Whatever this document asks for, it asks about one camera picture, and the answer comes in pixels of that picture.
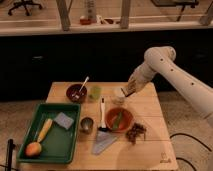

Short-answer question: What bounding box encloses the green pea pod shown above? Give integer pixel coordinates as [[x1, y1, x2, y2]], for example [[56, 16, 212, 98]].
[[112, 112, 122, 131]]

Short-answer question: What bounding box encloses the green plastic tray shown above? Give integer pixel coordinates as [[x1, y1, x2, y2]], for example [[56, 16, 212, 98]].
[[17, 103, 81, 164]]

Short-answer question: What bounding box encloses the white paper cup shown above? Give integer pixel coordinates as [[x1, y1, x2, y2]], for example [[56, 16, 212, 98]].
[[113, 87, 125, 105]]

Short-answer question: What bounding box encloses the black pole left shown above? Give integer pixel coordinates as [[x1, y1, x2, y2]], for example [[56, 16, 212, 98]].
[[5, 139, 15, 171]]

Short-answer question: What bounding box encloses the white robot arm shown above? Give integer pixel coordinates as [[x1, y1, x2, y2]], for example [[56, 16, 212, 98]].
[[127, 46, 213, 127]]

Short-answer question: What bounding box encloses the green plastic cup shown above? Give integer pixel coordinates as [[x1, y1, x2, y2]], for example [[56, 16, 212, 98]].
[[89, 86, 101, 100]]

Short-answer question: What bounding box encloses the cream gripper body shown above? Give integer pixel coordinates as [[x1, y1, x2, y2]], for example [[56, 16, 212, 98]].
[[128, 76, 144, 93]]

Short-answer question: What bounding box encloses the brown dried grape bunch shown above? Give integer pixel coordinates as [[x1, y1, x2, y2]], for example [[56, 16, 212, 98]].
[[126, 123, 146, 145]]

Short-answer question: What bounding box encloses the grey sponge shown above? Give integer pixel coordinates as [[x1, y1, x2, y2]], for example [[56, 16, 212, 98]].
[[54, 112, 74, 130]]

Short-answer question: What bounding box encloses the orange bowl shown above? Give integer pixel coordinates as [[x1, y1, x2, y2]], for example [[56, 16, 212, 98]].
[[105, 107, 133, 133]]

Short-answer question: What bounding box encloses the yellow handled brush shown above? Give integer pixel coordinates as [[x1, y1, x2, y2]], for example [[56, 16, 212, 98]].
[[37, 118, 53, 143]]

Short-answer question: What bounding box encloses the white plastic spoon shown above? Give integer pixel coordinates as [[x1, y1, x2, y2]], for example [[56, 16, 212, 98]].
[[73, 76, 89, 99]]

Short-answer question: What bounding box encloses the white handled black brush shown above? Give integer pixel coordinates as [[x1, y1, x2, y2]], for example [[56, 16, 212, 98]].
[[98, 98, 108, 131]]

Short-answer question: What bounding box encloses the black cable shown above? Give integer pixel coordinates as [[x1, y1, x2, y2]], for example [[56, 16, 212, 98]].
[[169, 132, 213, 171]]

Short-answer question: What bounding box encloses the wooden table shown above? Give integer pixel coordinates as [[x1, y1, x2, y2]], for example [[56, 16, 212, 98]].
[[18, 83, 178, 171]]

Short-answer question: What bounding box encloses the black office chair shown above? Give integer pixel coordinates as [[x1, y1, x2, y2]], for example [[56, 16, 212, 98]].
[[8, 0, 43, 16]]

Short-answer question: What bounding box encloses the dark red bowl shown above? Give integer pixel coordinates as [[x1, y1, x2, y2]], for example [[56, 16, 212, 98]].
[[66, 84, 87, 104]]

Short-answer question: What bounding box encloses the red bowl on shelf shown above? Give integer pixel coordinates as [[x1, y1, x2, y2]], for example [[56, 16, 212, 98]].
[[79, 18, 92, 25]]

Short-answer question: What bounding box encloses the orange fruit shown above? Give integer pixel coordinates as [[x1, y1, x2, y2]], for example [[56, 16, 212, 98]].
[[25, 142, 42, 157]]

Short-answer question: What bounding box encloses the small metal cup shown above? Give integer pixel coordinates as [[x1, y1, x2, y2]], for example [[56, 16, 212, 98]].
[[80, 117, 94, 134]]

